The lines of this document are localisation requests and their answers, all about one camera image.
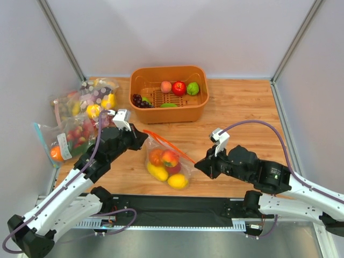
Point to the fake purple fruit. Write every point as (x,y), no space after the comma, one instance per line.
(174,170)

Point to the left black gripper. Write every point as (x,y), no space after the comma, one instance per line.
(133,136)

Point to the orange zip top bag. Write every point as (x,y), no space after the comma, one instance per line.
(156,141)

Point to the fake green mango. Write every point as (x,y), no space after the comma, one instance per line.
(168,105)

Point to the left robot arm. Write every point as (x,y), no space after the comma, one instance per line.
(36,232)

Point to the fake orange tangerine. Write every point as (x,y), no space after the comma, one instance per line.
(155,157)

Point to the orange plastic basket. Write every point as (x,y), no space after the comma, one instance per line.
(147,81)

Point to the fake purple grapes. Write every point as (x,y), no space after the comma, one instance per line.
(137,101)

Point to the fake green apple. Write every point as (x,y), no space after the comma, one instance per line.
(192,88)

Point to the fake persimmon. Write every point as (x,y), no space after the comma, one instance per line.
(169,158)

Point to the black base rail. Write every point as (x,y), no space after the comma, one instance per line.
(173,213)

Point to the aluminium frame post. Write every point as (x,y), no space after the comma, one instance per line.
(316,5)
(50,17)

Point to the fake yellow lemon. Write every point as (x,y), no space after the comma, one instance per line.
(178,181)

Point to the polka dot zip bag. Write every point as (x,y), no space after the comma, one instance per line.
(97,95)

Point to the fake red apple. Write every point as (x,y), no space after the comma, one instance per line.
(179,88)

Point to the pink zip bag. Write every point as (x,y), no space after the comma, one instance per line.
(65,106)

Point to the right aluminium frame post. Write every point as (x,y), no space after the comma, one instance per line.
(316,5)

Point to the blue zip bag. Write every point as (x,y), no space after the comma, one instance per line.
(68,140)

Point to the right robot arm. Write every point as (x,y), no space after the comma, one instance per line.
(276,192)

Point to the left aluminium frame post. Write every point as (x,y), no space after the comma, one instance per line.
(50,17)

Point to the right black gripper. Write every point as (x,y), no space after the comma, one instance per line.
(210,165)

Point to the fake peach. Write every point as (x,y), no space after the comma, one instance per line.
(165,87)

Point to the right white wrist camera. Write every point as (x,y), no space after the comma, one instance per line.
(220,138)

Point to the fake green pear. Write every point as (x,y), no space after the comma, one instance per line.
(146,99)

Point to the fake yellow mango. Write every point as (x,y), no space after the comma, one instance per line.
(158,172)

